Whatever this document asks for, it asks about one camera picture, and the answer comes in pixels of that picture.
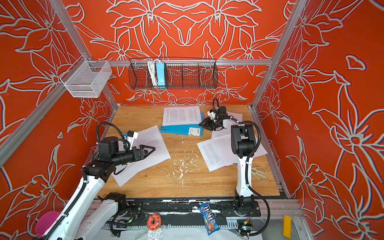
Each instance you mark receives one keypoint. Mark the blue white box in basket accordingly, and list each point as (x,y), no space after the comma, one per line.
(161,74)

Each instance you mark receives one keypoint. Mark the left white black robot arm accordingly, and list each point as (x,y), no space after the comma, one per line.
(71,223)

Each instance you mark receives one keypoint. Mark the blue m&m's candy bag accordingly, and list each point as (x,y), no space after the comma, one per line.
(209,218)

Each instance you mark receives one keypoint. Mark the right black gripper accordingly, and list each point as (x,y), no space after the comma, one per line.
(207,124)

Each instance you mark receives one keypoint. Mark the red donut toy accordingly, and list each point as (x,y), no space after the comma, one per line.
(154,222)

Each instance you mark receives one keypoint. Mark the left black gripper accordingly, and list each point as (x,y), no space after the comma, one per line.
(141,156)

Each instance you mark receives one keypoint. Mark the yellow block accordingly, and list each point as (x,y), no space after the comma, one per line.
(287,225)

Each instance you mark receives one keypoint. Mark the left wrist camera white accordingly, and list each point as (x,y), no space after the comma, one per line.
(130,136)

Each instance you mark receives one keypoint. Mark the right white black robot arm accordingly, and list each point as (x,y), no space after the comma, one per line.
(245,141)

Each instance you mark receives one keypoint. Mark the clear plastic bin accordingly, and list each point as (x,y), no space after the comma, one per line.
(86,79)

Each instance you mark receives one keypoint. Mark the white scissors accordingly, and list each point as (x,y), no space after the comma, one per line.
(259,173)

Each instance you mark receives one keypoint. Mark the small circuit board with wires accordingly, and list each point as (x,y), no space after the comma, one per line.
(245,227)

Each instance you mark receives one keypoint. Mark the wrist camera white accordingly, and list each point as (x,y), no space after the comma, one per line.
(213,115)
(130,136)

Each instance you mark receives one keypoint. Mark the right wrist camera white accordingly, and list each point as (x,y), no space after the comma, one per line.
(213,115)

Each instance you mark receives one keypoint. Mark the black wire basket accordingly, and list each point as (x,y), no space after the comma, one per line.
(181,73)

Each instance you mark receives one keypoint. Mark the blue folder black inside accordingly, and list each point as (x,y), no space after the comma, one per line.
(191,130)

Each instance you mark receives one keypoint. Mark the pink plastic goblet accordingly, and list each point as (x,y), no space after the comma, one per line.
(45,222)

